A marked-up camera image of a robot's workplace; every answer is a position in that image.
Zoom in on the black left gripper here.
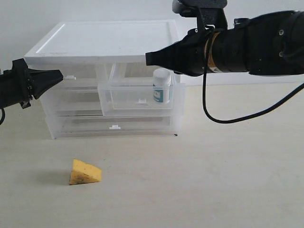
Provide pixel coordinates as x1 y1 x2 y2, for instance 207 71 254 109
0 58 63 109

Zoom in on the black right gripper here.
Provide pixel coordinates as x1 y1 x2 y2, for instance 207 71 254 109
145 19 249 76

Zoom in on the white bottle with teal label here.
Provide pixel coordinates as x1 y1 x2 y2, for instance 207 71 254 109
153 68 172 104

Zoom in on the yellow cheese wedge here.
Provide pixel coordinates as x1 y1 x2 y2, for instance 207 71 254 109
69 159 102 185

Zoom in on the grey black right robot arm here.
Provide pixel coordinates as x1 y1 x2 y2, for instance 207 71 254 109
145 9 304 77

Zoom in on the white translucent plastic drawer cabinet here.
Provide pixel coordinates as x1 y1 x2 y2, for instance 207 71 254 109
23 19 186 140

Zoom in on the black right camera cable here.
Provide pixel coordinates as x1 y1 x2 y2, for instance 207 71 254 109
202 26 304 124

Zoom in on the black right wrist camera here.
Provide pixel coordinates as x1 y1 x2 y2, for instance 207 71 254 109
172 0 228 30

